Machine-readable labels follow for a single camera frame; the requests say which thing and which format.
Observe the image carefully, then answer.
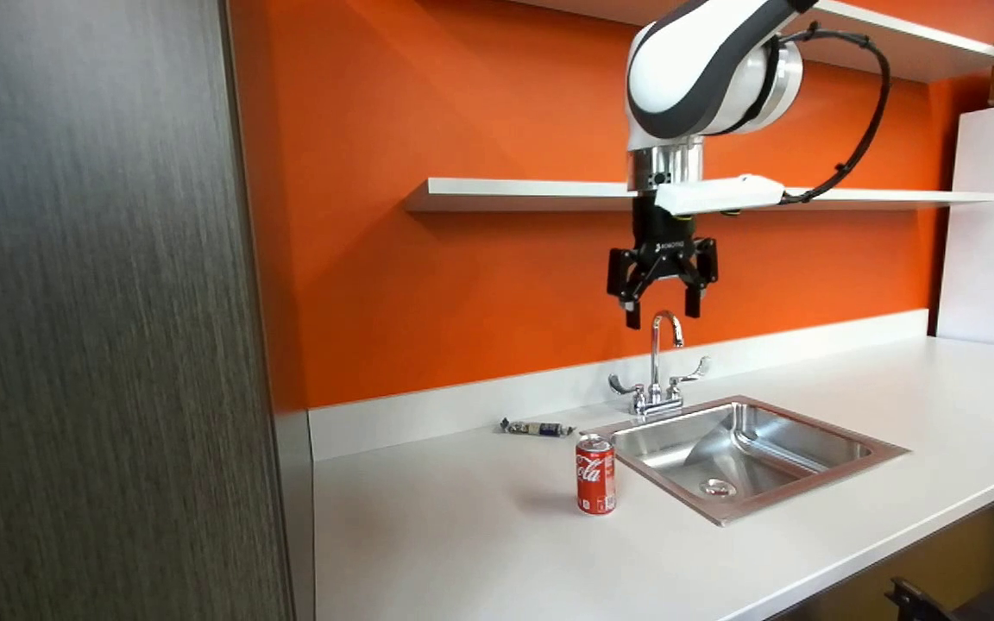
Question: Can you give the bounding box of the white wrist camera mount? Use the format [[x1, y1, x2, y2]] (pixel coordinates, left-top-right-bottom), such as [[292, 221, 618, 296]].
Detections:
[[648, 169, 792, 221]]

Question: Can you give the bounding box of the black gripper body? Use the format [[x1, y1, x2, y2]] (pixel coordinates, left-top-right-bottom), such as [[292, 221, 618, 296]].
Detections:
[[628, 186, 699, 276]]

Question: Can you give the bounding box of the dark wood cabinet panel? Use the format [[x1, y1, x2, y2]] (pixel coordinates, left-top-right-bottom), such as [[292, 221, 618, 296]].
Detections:
[[0, 0, 300, 621]]

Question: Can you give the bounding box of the chrome faucet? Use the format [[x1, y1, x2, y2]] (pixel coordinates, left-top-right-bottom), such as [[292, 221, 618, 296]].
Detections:
[[604, 306, 710, 422]]

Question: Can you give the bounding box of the red soda can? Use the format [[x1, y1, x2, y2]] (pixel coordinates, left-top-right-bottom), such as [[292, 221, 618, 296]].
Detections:
[[572, 431, 618, 516]]

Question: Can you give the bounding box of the black marker pen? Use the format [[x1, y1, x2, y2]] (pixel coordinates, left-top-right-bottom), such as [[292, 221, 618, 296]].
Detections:
[[498, 416, 577, 442]]

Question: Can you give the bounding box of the black chair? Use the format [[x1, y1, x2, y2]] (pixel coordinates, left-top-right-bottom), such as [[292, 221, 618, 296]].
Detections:
[[884, 575, 994, 621]]

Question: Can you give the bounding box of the stainless steel sink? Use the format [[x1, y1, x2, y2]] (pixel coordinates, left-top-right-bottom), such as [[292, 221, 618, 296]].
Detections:
[[606, 392, 910, 526]]

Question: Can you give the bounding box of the thin white wall shelf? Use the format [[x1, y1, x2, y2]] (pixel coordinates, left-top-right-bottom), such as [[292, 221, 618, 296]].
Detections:
[[404, 172, 994, 217]]

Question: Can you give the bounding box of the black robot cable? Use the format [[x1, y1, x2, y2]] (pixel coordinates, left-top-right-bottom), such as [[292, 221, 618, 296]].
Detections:
[[778, 17, 894, 211]]

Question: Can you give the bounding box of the thick white wall shelf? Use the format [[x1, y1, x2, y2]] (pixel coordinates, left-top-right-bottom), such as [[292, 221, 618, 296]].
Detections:
[[511, 0, 994, 86]]

